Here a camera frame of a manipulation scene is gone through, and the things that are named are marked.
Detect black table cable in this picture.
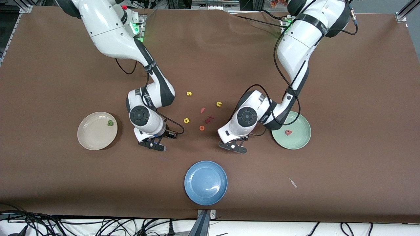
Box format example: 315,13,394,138
261,10,291,19
234,14,284,26

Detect brown table cover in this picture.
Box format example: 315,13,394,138
0,6,420,224

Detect grey metal box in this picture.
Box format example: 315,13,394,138
191,0,240,11

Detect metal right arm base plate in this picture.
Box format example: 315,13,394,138
138,14,147,42

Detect grey metal camera post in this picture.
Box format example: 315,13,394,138
189,209,217,236

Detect blue plate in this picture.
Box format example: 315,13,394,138
184,161,228,206

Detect beige brown plate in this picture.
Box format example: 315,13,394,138
77,112,118,150

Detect pale green plate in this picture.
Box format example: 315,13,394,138
271,111,311,150

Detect tangled black floor cables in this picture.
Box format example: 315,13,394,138
0,203,187,236

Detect aluminium frame rail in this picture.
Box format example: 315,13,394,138
0,4,33,66
395,0,420,23

